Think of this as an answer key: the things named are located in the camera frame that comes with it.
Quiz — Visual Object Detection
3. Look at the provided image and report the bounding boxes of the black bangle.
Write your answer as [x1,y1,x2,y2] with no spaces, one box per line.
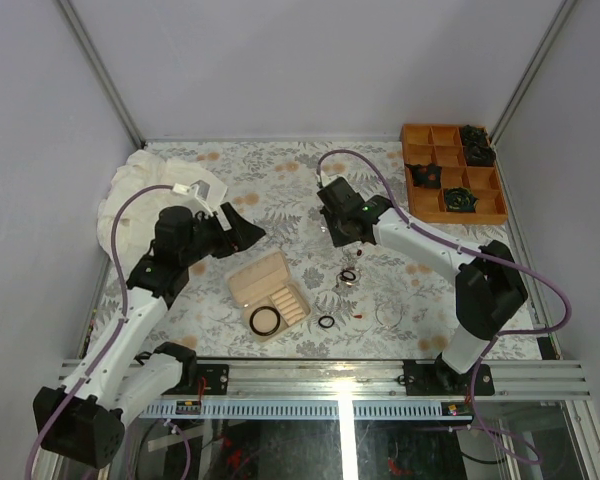
[249,306,281,337]

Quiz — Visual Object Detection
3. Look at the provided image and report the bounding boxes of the black flower green swirls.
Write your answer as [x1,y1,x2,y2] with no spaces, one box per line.
[443,187,478,213]

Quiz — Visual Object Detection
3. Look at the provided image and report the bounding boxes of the black fabric flower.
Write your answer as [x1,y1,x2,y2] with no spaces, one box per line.
[459,125,489,145]
[464,143,496,167]

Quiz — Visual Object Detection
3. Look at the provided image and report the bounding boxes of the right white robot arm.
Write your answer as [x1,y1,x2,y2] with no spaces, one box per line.
[317,176,528,395]

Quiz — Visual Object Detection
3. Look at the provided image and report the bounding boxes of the floral patterned tablecloth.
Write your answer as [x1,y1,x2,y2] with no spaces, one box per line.
[94,139,541,360]

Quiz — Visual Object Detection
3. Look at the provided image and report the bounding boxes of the beige jewelry box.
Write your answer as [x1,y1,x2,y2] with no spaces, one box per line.
[226,250,311,343]

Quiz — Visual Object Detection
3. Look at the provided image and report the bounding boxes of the orange wooden divided tray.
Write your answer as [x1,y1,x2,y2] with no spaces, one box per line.
[401,124,508,225]

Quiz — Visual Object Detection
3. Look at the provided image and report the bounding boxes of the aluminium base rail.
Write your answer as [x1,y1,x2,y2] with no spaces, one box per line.
[57,357,592,421]

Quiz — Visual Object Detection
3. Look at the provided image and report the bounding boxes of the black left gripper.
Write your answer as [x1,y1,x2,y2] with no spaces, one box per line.
[183,204,268,268]

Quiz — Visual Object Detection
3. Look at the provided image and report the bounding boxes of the thin silver cuff bracelet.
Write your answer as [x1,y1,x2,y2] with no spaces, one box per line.
[374,301,407,328]

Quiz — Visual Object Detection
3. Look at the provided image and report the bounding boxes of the white crumpled cloth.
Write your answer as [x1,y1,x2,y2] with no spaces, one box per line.
[96,150,222,263]

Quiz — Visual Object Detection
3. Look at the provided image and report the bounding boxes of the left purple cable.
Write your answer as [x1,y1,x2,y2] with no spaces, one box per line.
[23,183,176,480]

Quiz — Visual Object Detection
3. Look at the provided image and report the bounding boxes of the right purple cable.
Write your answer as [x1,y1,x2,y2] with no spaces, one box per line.
[315,148,574,466]

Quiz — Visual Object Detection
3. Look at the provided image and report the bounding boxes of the black flower orange dots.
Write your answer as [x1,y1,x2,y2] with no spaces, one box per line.
[406,163,442,189]

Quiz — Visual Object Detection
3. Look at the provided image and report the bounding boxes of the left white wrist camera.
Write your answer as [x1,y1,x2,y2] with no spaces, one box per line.
[171,180,228,216]

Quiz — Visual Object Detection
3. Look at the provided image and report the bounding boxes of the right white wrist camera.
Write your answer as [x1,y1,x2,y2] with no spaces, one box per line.
[316,171,342,189]

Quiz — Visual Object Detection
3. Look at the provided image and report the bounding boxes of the black fabric flower top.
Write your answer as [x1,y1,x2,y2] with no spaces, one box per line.
[459,125,489,145]

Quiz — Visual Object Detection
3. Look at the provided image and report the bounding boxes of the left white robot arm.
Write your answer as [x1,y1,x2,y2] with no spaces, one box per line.
[33,203,266,469]

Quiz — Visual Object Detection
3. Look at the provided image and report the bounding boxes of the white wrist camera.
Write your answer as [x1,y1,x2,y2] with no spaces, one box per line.
[316,171,342,189]
[171,180,228,216]

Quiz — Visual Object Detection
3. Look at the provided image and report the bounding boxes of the purple cable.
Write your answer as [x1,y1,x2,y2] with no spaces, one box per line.
[23,183,176,480]
[315,148,574,466]

